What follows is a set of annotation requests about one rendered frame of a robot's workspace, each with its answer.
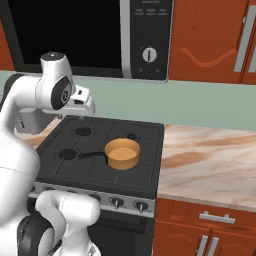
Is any silver wall cupboard handle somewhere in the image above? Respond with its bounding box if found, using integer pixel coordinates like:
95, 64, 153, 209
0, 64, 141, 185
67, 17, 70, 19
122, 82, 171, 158
233, 4, 256, 73
247, 46, 256, 73

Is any silver microwave dial knob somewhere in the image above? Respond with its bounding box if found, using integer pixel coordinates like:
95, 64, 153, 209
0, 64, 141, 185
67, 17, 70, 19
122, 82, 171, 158
142, 46, 158, 64

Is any black stove with oven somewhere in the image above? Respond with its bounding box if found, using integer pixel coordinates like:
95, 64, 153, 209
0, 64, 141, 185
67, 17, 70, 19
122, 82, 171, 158
27, 114, 166, 256

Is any red-brown drawer front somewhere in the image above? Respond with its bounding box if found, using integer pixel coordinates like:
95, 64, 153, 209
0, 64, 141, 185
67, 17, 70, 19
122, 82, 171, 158
155, 197, 256, 235

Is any black and silver microwave oven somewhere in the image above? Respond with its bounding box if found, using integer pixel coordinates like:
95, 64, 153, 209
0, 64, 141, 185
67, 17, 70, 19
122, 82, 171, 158
0, 0, 175, 83

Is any orange saucepan with black handle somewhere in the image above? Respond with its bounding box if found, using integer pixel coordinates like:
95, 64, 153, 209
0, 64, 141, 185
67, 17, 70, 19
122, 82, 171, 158
78, 137, 141, 171

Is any silver base cupboard handle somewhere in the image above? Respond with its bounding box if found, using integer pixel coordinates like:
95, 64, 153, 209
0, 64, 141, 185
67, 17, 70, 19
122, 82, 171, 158
206, 236, 220, 256
195, 234, 210, 256

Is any red-brown base cupboard door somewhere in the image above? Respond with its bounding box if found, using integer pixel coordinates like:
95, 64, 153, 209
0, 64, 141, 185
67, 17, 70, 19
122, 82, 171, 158
152, 220, 212, 256
208, 229, 256, 256

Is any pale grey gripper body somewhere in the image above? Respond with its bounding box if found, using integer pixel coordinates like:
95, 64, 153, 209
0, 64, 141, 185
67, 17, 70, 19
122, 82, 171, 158
61, 95, 97, 118

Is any silver drawer handle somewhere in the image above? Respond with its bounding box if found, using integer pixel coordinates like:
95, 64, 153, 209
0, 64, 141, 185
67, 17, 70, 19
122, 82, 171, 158
198, 210, 237, 225

